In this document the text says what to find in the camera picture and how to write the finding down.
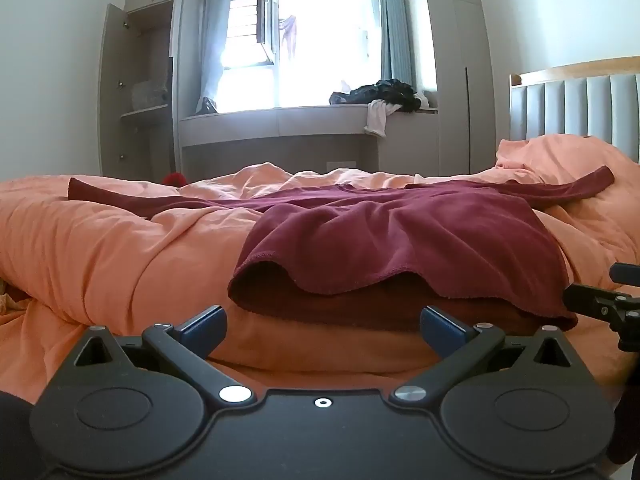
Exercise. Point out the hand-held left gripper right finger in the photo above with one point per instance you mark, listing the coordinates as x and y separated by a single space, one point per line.
440 327

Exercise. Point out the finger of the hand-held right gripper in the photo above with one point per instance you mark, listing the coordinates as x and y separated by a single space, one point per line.
607 310
625 273

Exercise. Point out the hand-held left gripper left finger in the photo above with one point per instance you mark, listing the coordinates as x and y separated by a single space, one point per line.
207 325

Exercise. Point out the maroon long-sleeve shirt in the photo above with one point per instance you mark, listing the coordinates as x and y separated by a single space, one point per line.
380 240

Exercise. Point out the pile of dark clothes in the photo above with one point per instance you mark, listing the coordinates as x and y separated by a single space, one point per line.
385 91

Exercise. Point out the orange blanket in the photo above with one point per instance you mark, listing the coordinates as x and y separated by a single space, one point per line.
125 255

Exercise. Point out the orange pillow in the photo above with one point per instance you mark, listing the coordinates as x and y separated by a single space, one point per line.
560 155

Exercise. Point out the red fluffy object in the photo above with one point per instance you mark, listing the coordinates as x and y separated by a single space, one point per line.
175 179

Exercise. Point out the grey padded headboard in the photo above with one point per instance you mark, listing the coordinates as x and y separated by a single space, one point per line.
575 105

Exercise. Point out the grey window seat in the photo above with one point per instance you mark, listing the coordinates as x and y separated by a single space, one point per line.
280 122

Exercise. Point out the white cloth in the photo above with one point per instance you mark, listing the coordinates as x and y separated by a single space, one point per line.
377 119

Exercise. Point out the dark item on sill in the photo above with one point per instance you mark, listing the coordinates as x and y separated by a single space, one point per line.
206 106

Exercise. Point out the closed grey wardrobe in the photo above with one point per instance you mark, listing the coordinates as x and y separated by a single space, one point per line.
460 60

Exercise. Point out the white sheer curtain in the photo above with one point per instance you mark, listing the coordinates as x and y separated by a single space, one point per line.
217 35

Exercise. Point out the open grey wardrobe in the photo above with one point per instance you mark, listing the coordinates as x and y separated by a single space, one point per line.
190 35

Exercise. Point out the window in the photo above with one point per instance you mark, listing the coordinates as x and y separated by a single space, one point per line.
320 50

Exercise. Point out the hanging pink garment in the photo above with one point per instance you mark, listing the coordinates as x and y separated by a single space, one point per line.
289 35

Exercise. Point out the blue-grey curtain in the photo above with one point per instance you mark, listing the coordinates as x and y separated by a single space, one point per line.
397 25

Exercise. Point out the white wall outlet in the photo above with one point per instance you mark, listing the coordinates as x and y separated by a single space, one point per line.
341 166

